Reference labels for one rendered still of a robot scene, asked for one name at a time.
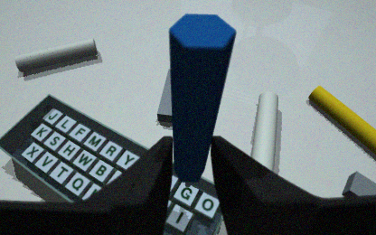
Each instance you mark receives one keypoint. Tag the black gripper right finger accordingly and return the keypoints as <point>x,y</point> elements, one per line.
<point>256,201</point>

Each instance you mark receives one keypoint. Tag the yellow cylinder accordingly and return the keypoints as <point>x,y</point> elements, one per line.
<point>345,117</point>

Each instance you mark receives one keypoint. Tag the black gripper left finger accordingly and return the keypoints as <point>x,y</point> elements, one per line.
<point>135,203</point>

